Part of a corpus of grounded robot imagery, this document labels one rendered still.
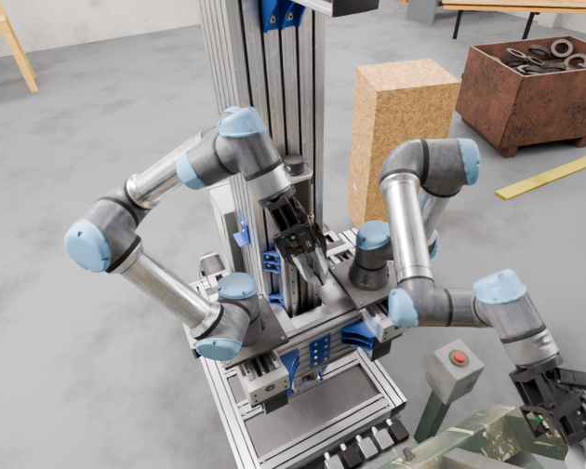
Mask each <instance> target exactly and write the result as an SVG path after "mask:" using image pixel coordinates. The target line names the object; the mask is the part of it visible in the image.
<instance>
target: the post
mask: <svg viewBox="0 0 586 469"><path fill-rule="evenodd" d="M450 405H451V403H450V404H448V405H445V404H444V403H443V401H442V400H441V399H440V398H439V396H438V395H437V394H436V392H435V391H434V390H432V392H431V394H430V397H429V399H428V402H427V404H426V407H425V409H424V411H423V413H422V416H421V418H420V422H419V425H418V427H417V430H416V432H415V434H414V436H413V437H414V438H415V440H416V441H417V443H418V444H420V443H422V442H423V441H425V440H427V439H428V438H430V437H432V436H433V437H435V436H436V434H437V432H438V430H439V428H440V426H441V424H442V421H443V419H444V418H445V416H446V413H447V411H448V409H449V407H450Z"/></svg>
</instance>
